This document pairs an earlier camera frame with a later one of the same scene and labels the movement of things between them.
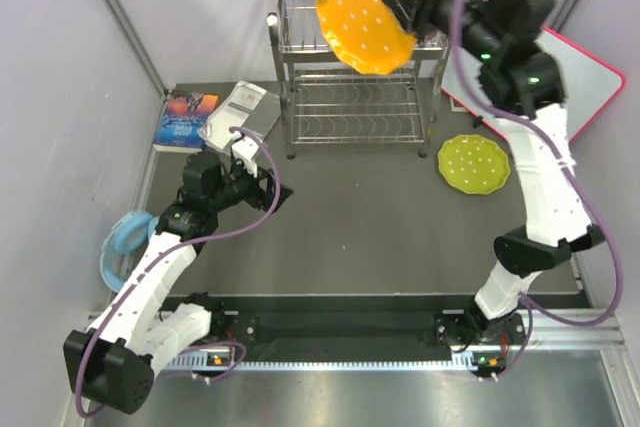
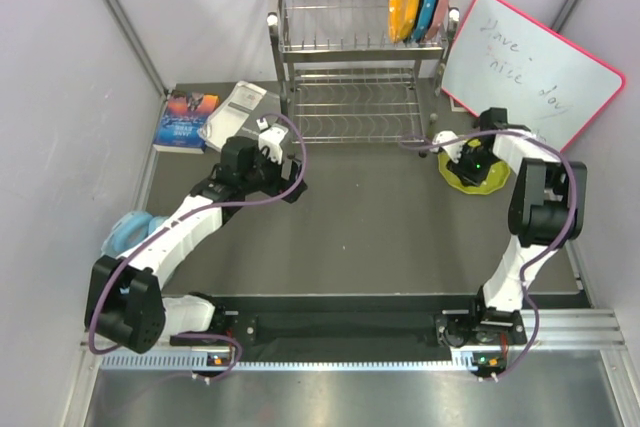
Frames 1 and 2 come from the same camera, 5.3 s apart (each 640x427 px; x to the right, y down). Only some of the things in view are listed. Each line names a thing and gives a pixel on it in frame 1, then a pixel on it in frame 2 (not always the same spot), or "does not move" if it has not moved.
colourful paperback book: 182,118 does not move
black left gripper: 261,198 -> 280,184
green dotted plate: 473,164 does not move
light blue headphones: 123,245 does not move
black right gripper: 412,8 -> 466,177
